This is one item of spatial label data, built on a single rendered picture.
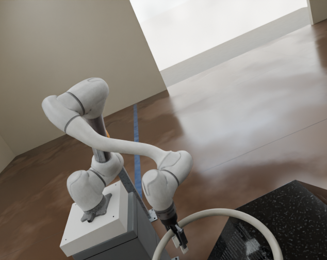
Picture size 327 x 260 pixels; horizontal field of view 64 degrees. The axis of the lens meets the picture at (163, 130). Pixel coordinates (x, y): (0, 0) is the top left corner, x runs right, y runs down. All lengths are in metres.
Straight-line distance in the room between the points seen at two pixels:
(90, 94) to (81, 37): 6.16
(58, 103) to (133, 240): 0.91
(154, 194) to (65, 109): 0.53
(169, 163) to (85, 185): 0.67
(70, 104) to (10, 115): 7.13
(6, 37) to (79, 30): 1.78
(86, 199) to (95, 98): 0.66
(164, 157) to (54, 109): 0.52
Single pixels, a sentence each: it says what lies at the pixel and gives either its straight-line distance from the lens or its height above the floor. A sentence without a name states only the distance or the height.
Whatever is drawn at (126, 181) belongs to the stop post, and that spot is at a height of 0.54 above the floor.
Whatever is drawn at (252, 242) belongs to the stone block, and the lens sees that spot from 1.25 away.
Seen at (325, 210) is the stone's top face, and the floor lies 0.85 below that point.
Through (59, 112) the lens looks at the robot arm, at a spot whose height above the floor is 1.60.
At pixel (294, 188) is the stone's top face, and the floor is 0.85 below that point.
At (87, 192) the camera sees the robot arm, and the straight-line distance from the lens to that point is 1.64.
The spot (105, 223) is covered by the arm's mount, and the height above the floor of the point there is 0.91.
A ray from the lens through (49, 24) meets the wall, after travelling 7.55.
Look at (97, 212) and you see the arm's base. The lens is 1.71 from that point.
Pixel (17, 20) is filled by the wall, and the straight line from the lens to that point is 7.79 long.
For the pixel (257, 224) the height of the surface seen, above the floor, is 0.95.
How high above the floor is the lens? 1.78
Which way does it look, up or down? 21 degrees down
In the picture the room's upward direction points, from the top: 25 degrees counter-clockwise
